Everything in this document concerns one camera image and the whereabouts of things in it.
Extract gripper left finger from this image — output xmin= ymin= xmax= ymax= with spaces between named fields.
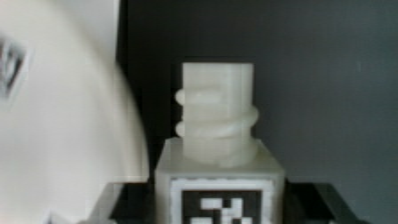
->
xmin=95 ymin=183 xmax=155 ymax=224

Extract white round table top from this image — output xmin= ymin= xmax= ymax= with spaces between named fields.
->
xmin=0 ymin=0 xmax=148 ymax=224

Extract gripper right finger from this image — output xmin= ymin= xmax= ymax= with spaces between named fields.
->
xmin=283 ymin=182 xmax=363 ymax=224

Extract white cylindrical table leg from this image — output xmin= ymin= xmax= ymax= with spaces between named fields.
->
xmin=153 ymin=61 xmax=288 ymax=224

